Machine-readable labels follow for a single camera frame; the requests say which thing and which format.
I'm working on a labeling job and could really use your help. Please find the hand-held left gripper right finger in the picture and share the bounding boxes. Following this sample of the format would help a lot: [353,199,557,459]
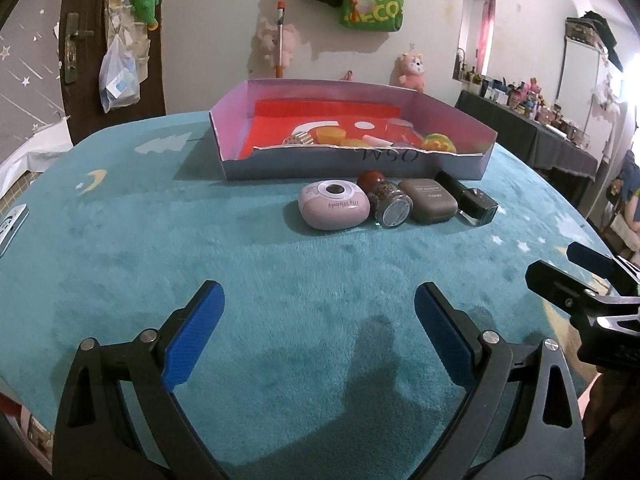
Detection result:
[414,281,586,480]

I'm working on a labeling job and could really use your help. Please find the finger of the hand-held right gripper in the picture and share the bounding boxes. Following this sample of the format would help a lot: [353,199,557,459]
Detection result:
[568,242,626,279]
[526,260,601,313]

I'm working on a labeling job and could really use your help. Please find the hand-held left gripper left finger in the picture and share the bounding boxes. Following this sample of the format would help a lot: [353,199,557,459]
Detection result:
[52,280,226,480]

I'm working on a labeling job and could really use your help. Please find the black nail polish bottle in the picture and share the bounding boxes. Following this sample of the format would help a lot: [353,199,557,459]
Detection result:
[435,170,499,227]

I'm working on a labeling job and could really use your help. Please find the grey-brown compact case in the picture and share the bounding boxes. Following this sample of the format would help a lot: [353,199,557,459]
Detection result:
[398,178,458,225]

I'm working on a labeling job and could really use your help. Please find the glitter jar red lid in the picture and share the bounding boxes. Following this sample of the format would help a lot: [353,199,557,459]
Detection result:
[357,172,413,229]

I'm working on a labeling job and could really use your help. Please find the pink round case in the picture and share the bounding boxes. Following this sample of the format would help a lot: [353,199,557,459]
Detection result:
[298,180,371,231]

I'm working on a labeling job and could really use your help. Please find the yellow green duck toy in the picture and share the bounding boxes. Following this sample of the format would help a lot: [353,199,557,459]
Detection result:
[421,133,457,153]

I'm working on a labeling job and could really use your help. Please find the purple cardboard box red lining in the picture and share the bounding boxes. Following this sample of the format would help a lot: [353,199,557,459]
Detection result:
[208,78,499,181]

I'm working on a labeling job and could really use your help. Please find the clear glass cup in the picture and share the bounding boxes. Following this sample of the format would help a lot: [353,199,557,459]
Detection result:
[385,119,416,141]

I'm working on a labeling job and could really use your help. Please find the teal star print blanket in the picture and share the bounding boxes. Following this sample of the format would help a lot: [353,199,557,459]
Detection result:
[0,110,640,480]

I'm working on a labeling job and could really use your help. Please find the table with dark cloth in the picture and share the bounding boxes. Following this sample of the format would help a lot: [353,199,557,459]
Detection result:
[455,89,598,201]

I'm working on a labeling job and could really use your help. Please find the white hanging plush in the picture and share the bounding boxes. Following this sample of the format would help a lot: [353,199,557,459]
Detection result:
[592,67,626,111]

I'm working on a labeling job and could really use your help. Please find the row of cosmetic bottles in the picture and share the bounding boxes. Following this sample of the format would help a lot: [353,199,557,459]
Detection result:
[457,62,598,143]

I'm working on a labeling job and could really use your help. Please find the white cabinet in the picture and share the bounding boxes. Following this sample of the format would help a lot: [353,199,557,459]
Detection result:
[564,16,613,116]

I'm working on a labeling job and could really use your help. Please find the white silver flat device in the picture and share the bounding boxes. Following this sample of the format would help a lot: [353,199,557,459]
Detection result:
[0,204,30,256]

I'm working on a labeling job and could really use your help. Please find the white plastic sheet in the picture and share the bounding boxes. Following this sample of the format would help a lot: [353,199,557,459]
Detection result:
[0,115,73,196]

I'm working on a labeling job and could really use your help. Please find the pink plush white face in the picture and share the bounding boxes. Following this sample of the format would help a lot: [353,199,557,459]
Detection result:
[397,52,427,93]

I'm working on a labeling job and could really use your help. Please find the dark brown door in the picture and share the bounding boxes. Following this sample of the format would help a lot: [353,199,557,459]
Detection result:
[59,0,167,131]

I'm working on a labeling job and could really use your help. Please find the clear plastic bag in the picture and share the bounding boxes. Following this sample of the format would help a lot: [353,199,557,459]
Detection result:
[98,36,141,114]

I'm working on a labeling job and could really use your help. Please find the white pole orange tip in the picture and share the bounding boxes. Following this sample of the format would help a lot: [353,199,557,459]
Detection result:
[274,1,286,79]

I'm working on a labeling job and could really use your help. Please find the grey star pattern curtain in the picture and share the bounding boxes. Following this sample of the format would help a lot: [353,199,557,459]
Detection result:
[0,0,68,161]

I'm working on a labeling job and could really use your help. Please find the clear hanging pocket organizer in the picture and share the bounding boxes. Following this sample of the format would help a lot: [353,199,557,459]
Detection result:
[102,0,151,86]

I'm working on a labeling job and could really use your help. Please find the green plush toy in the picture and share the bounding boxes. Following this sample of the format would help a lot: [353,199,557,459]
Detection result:
[129,0,161,29]

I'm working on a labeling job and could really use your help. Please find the wall mirror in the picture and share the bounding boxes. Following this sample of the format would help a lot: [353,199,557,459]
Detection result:
[452,0,498,86]

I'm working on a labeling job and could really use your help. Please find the metal door handle plate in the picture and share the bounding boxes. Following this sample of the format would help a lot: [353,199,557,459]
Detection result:
[63,12,95,84]

